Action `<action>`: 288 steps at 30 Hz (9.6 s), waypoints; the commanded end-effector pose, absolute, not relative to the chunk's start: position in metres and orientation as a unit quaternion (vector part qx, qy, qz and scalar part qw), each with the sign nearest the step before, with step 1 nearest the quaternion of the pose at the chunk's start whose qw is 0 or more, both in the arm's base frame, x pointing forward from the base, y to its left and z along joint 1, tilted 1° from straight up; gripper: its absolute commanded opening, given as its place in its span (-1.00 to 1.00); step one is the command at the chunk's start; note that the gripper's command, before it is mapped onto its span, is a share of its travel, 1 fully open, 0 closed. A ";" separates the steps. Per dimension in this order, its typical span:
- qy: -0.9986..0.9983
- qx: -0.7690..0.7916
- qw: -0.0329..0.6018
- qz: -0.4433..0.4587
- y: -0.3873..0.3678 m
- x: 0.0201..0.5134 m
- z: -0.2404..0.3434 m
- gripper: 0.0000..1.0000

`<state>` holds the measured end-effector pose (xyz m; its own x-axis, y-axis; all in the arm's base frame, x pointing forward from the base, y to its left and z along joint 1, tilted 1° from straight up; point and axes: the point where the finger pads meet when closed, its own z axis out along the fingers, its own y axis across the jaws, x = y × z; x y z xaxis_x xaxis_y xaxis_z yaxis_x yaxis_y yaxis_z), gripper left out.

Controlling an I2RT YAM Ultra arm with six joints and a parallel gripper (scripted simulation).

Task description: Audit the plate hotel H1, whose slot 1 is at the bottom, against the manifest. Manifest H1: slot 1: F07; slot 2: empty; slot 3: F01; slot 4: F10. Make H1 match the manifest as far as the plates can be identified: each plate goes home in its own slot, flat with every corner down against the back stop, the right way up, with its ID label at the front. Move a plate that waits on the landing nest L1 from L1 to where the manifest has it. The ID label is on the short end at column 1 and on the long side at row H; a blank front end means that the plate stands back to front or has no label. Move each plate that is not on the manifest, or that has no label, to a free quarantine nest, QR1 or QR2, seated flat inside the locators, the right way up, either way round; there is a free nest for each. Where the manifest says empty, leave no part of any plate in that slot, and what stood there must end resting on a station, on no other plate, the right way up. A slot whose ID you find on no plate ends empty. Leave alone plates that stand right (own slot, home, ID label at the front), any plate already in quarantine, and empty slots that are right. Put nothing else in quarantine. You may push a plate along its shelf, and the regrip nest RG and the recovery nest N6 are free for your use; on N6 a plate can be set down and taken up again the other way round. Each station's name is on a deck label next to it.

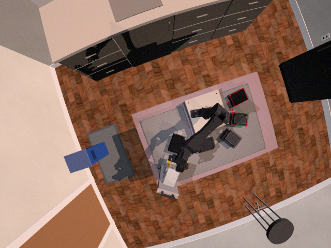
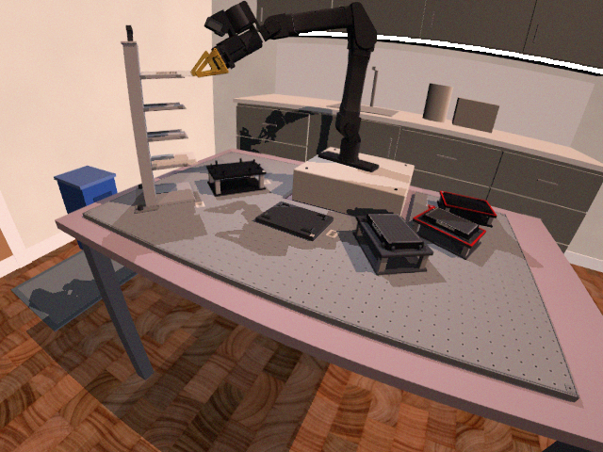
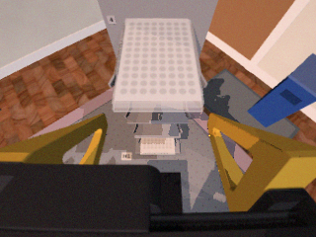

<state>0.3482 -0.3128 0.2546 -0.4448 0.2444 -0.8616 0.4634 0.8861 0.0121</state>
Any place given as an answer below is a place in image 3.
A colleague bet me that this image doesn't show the grey rack with shelves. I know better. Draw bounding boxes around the grey rack with shelves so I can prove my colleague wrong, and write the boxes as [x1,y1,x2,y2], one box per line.
[98,0,218,153]

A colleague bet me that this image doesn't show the white microplate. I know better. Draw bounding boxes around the white microplate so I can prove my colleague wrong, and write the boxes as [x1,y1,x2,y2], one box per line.
[112,18,204,113]

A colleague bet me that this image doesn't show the beige well plate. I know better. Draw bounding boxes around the beige well plate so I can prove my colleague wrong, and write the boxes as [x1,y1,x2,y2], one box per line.
[140,138,175,154]

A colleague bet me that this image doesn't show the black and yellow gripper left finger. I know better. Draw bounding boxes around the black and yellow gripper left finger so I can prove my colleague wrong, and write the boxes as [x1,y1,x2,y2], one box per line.
[0,114,108,164]

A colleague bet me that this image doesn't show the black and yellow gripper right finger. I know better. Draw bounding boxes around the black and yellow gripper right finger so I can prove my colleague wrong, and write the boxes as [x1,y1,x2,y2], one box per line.
[207,113,316,211]

